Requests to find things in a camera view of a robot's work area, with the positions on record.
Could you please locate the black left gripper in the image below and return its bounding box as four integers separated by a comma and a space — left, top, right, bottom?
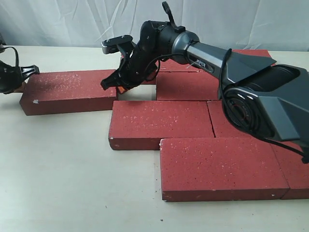
0, 61, 40, 94

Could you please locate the front right base red brick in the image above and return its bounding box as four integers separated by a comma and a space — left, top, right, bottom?
271, 145, 309, 200

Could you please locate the white backdrop cloth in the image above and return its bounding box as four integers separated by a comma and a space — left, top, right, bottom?
0, 0, 309, 51

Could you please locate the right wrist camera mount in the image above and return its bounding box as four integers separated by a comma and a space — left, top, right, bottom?
101, 35, 136, 55

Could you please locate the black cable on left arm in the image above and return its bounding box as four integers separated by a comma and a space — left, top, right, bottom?
0, 45, 20, 68

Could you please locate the red brick moved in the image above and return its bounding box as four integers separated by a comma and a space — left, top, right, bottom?
156, 72, 218, 101

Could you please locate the middle row right red brick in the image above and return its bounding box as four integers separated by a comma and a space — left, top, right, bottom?
207, 101, 250, 138

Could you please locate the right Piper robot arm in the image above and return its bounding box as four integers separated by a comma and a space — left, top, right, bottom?
101, 2, 309, 147

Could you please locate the base red brick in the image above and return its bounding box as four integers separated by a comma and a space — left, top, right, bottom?
160, 138, 289, 202
271, 145, 309, 200

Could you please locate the front left base red brick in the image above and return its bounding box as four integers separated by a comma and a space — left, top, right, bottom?
160, 138, 289, 202

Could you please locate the large front red brick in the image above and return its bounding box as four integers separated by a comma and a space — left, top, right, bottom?
108, 101, 214, 150

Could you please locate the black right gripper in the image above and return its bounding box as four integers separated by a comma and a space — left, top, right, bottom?
100, 47, 156, 94

